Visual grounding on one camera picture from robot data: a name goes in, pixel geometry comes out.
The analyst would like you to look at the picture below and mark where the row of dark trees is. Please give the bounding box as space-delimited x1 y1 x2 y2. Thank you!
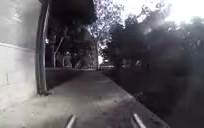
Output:
46 0 204 101

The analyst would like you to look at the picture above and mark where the dark ground verge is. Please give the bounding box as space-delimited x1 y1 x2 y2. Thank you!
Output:
101 68 204 128

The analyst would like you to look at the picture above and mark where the robot's own part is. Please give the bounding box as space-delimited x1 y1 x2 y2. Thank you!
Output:
132 113 147 128
65 114 77 128

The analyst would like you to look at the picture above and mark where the white brick building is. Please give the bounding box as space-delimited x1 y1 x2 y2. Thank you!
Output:
0 0 98 113

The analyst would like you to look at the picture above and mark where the tan concrete path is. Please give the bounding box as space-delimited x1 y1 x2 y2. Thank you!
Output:
0 69 171 128

